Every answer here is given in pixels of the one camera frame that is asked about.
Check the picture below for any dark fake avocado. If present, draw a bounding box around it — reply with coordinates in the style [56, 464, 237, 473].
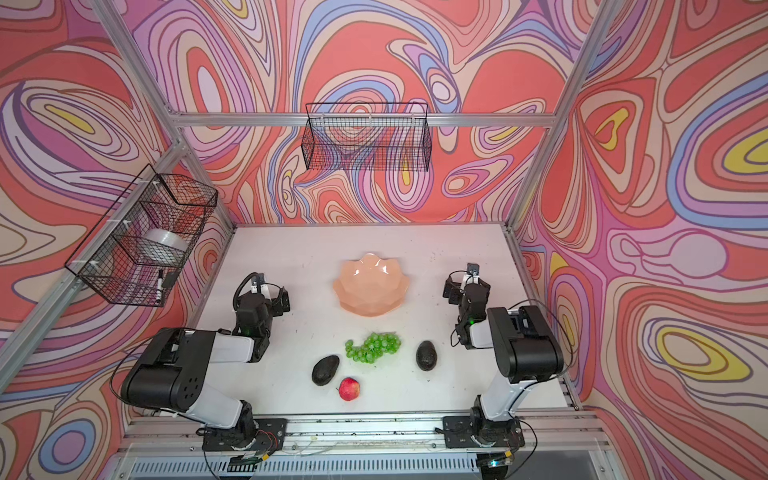
[311, 355, 340, 386]
[415, 340, 438, 372]

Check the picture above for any green fake grape bunch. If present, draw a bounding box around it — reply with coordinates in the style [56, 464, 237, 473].
[345, 332, 402, 364]

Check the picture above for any red fake apple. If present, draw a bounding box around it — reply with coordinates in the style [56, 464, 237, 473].
[338, 377, 361, 402]

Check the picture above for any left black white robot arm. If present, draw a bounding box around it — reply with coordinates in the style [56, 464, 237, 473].
[117, 272, 291, 461]

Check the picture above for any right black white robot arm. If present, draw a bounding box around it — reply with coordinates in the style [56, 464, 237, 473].
[439, 263, 565, 451]

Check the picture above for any pink lotus fruit bowl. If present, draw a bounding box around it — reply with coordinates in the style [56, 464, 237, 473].
[333, 253, 410, 318]

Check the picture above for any black marker pen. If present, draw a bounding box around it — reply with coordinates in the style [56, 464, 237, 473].
[155, 269, 164, 305]

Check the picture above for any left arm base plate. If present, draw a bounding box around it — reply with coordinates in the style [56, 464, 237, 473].
[196, 418, 288, 453]

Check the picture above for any left black wire basket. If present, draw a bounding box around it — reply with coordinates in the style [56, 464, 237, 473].
[65, 166, 218, 307]

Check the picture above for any black wire basket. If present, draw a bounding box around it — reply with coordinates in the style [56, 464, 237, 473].
[65, 166, 218, 307]
[301, 101, 432, 172]

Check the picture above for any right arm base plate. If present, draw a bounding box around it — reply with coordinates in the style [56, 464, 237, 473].
[435, 416, 526, 451]

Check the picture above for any back black wire basket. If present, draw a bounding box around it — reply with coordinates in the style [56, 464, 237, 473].
[301, 101, 432, 172]

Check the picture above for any aluminium front rail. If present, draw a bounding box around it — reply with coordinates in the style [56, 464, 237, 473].
[118, 409, 613, 456]

